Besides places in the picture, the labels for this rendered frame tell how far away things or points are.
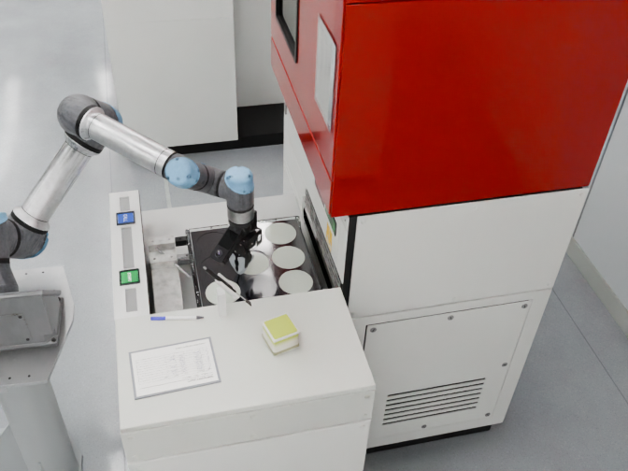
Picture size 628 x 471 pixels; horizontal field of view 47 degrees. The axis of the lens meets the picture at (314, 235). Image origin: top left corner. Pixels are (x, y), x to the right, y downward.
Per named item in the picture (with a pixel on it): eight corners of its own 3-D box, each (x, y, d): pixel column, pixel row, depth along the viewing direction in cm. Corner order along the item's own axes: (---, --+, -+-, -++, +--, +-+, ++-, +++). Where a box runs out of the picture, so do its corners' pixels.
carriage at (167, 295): (175, 247, 231) (174, 239, 229) (187, 333, 204) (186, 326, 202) (149, 249, 229) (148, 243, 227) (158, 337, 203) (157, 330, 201)
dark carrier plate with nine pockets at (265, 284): (296, 220, 236) (296, 219, 236) (321, 295, 211) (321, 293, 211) (190, 233, 229) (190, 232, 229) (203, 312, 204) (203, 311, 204)
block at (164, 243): (174, 241, 228) (173, 235, 226) (175, 249, 226) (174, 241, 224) (148, 245, 226) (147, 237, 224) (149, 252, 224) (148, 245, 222)
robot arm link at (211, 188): (181, 156, 193) (218, 167, 190) (199, 162, 204) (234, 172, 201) (173, 185, 193) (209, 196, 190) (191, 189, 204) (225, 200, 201)
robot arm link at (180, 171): (49, 78, 192) (200, 157, 179) (73, 88, 202) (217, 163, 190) (31, 118, 193) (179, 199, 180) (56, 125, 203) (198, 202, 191)
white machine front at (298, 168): (290, 160, 273) (292, 64, 246) (346, 320, 214) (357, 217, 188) (281, 161, 272) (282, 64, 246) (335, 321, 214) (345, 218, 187)
